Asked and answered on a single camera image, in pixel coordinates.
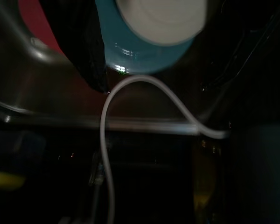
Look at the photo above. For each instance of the red basin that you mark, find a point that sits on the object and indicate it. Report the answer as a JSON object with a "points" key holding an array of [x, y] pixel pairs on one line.
{"points": [[37, 23]]}

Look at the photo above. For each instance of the stainless steel sink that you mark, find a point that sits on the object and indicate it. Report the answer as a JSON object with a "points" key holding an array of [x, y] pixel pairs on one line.
{"points": [[25, 93]]}

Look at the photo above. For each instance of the blue mug with white inside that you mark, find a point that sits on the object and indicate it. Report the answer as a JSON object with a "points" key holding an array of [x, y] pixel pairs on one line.
{"points": [[142, 58]]}

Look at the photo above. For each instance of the yellow sponge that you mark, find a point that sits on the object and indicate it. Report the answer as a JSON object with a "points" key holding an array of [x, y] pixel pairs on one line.
{"points": [[4, 179]]}

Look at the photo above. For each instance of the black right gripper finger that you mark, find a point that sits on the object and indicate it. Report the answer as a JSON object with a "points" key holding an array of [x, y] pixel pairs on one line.
{"points": [[84, 46]]}

